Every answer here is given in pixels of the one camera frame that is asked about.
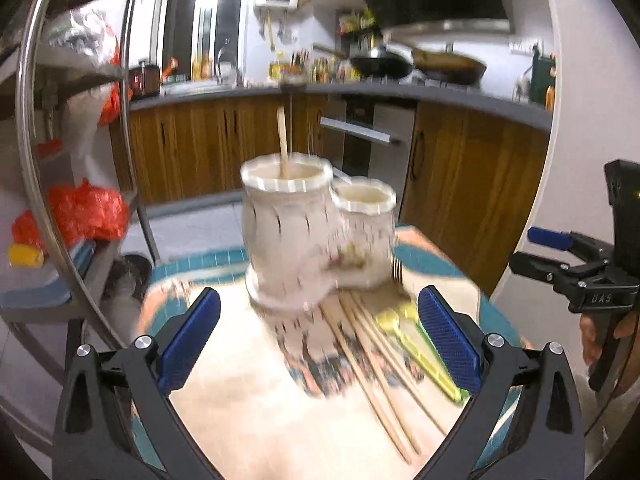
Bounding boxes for steel shelf rack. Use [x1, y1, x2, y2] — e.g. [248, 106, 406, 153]
[0, 0, 161, 356]

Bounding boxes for yellow packet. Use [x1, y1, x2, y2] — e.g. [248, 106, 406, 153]
[9, 244, 45, 267]

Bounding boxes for printed teal-edged tablecloth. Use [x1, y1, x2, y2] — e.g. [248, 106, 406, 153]
[137, 222, 523, 480]

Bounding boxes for wooden base cabinets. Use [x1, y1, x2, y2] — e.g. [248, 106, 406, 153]
[110, 95, 551, 296]

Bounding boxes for row of condiment bottles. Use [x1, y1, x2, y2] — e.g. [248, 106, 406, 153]
[289, 50, 353, 83]

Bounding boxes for black wok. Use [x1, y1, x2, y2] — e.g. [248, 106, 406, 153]
[315, 42, 416, 78]

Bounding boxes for clear crumpled plastic bag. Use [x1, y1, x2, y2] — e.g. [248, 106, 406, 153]
[45, 5, 121, 68]

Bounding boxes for wooden chopstick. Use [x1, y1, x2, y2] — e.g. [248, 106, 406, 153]
[320, 302, 413, 465]
[357, 291, 447, 435]
[337, 294, 422, 455]
[347, 291, 433, 423]

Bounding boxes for colourful snack packets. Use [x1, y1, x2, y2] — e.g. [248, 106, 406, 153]
[340, 9, 377, 35]

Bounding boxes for built-in steel oven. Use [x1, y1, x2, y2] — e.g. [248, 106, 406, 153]
[320, 95, 418, 186]

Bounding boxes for brown frying pan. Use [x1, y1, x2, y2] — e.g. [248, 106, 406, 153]
[412, 47, 488, 86]

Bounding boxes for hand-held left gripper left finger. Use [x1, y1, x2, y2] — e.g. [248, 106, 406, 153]
[52, 287, 223, 480]

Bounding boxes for small red plastic bag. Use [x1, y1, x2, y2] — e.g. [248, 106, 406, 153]
[11, 210, 46, 251]

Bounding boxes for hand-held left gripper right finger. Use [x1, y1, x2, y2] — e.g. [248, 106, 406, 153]
[417, 285, 586, 480]

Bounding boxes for metal pot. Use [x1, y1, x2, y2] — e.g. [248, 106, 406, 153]
[106, 254, 153, 302]

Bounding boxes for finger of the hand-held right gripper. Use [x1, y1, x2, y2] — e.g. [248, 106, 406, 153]
[508, 252, 576, 293]
[527, 226, 615, 267]

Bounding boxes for large red plastic bag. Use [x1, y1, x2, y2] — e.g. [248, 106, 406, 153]
[47, 179, 131, 243]

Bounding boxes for long thin wooden stick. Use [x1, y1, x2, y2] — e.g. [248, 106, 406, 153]
[276, 105, 292, 181]

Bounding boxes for steel sink faucet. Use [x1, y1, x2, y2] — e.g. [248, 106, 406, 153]
[217, 47, 243, 86]

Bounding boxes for kitchen window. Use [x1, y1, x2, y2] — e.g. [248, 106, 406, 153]
[155, 0, 256, 81]

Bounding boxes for hanging red plastic bag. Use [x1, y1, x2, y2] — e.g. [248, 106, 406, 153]
[97, 45, 133, 128]

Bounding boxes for grey kitchen countertop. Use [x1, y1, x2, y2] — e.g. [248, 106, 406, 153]
[127, 80, 556, 133]

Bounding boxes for cream ceramic utensil holder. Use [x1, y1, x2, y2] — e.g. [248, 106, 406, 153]
[240, 155, 398, 318]

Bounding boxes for green hanging bag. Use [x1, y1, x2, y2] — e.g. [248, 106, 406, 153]
[530, 52, 557, 109]

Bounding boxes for yellow green plastic spoon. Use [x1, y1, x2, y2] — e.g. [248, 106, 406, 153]
[375, 305, 463, 406]

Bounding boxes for person's right hand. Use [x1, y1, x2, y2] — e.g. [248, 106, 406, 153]
[579, 309, 640, 382]

